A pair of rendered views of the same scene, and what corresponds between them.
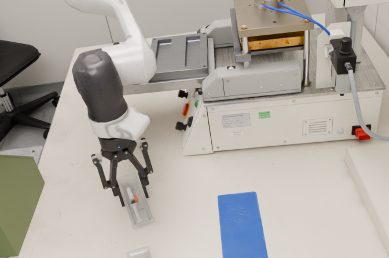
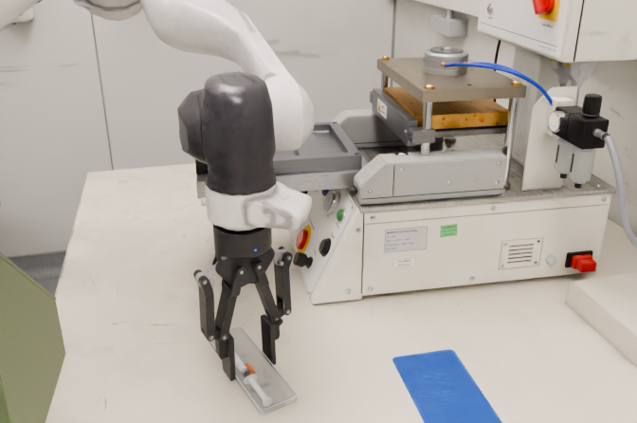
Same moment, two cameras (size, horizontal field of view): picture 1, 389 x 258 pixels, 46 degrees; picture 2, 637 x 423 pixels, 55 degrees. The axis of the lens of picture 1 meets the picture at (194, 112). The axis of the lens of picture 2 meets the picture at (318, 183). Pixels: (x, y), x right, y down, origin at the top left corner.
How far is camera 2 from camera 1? 42 cm
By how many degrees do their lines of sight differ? 20
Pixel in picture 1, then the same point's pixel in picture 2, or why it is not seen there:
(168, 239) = not seen: outside the picture
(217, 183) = (384, 340)
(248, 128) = (421, 254)
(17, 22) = not seen: outside the picture
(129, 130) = (287, 211)
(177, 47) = not seen: hidden behind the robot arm
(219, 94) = (385, 192)
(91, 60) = (234, 81)
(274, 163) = (464, 311)
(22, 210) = (38, 392)
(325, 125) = (532, 250)
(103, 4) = (221, 31)
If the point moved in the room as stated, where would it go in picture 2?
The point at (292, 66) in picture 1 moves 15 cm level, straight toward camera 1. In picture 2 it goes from (491, 153) to (521, 187)
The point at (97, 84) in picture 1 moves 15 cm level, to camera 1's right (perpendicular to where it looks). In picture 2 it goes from (247, 118) to (371, 107)
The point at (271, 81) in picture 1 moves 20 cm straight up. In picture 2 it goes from (464, 174) to (476, 51)
